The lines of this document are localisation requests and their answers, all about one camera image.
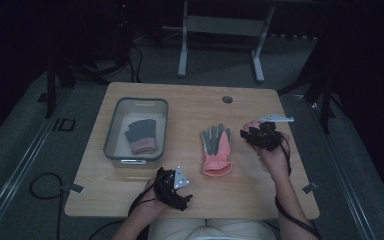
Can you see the person's left hand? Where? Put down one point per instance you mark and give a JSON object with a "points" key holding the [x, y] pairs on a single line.
{"points": [[150, 205]]}

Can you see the grey knit glove pink cuff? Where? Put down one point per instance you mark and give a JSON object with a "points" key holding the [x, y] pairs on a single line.
{"points": [[143, 136]]}

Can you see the black tripod stand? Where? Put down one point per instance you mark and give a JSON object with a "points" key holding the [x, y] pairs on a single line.
{"points": [[60, 73], [316, 83]]}

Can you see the metal table corner clip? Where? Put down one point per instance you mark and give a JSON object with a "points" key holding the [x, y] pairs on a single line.
{"points": [[310, 187], [75, 188]]}

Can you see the person's light trousers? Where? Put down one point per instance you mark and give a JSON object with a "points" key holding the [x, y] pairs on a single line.
{"points": [[210, 230]]}

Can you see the grey plastic bin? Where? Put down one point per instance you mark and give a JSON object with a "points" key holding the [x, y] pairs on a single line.
{"points": [[113, 146]]}

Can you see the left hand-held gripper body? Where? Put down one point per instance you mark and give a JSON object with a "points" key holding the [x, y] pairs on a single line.
{"points": [[168, 191]]}

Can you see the white metal stand frame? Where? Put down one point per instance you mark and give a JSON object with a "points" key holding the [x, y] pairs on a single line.
{"points": [[225, 26]]}

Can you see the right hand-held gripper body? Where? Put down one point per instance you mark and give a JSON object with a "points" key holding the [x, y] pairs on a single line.
{"points": [[268, 138]]}

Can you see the metal floor rail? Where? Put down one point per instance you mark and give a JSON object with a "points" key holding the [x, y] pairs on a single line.
{"points": [[20, 173], [343, 166]]}

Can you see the person's right hand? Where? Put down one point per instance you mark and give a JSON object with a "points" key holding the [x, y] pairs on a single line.
{"points": [[278, 163]]}

